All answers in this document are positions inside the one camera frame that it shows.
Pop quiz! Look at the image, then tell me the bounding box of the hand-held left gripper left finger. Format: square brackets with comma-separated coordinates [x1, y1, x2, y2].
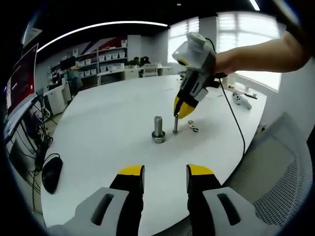
[46, 164, 145, 236]

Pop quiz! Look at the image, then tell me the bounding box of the thick steel threaded stud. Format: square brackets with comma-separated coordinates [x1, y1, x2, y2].
[151, 116, 167, 145]

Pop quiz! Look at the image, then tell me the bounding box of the white slatted chair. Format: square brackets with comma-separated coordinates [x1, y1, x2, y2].
[142, 63, 159, 78]

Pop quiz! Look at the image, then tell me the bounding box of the open laptop with red screen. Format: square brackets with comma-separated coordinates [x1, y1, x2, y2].
[3, 42, 40, 140]

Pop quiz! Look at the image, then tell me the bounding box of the white low cabinet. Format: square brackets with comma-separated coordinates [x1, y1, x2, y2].
[45, 87, 73, 116]

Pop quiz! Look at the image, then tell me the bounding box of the bundle of black cables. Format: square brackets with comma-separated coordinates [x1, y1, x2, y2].
[21, 89, 61, 195]

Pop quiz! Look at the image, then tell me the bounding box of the white game controller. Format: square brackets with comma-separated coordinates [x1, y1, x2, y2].
[232, 90, 253, 110]

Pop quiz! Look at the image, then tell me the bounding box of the shelf unit with white bins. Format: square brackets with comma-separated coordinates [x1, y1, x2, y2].
[49, 36, 128, 86]

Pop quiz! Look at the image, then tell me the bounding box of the black computer mouse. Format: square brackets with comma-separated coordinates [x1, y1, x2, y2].
[41, 156, 63, 195]

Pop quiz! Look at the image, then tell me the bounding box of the curved ceiling light strip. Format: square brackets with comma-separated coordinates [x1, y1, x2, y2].
[36, 21, 169, 53]

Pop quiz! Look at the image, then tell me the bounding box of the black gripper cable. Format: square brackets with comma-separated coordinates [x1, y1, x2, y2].
[216, 73, 246, 159]

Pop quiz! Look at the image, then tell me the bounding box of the white mesh office chair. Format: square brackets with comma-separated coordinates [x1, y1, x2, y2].
[222, 112, 315, 228]

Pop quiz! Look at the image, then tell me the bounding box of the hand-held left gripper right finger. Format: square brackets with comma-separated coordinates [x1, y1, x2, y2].
[186, 163, 280, 236]

